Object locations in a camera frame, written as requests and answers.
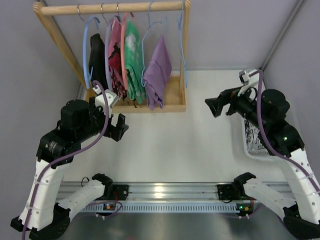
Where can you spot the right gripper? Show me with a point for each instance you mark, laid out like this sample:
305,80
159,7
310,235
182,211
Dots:
227,103

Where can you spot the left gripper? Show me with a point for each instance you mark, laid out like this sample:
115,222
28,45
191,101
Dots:
113,128

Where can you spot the black white patterned trousers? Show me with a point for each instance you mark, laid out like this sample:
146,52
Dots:
253,143

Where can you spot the blue wire trouser hanger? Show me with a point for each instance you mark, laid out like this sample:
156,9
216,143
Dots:
181,48

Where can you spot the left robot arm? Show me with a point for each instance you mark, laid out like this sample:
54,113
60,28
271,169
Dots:
44,217

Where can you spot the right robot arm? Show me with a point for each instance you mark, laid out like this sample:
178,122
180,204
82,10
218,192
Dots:
301,213

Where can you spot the salmon pink plastic hanger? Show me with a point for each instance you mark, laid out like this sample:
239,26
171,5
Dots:
122,47

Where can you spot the light blue plastic hanger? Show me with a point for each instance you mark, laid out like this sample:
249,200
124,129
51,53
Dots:
86,72

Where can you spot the lilac plastic hanger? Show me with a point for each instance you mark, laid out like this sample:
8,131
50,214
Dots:
106,50

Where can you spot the wooden clothes rack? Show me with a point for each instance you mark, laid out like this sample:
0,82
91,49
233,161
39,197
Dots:
174,94

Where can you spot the pink red patterned garment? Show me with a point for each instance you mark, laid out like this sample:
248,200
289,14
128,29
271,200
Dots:
114,59

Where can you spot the white plastic basket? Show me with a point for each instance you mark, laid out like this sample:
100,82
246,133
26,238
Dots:
269,158

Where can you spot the purple garment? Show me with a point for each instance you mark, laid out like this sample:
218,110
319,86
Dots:
157,75

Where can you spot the black garment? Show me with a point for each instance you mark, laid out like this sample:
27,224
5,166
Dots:
97,65

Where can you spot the green tie-dye garment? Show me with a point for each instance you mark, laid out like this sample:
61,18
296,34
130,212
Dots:
133,63

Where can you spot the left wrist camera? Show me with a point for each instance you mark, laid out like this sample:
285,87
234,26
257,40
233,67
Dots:
112,99

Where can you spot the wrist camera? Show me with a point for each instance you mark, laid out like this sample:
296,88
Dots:
249,79
112,99

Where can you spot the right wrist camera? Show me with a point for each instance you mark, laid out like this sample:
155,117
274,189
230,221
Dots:
249,79

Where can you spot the blue wire hanger with purple garment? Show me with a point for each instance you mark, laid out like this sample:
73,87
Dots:
149,26

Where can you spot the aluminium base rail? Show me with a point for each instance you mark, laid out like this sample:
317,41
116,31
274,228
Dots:
172,197

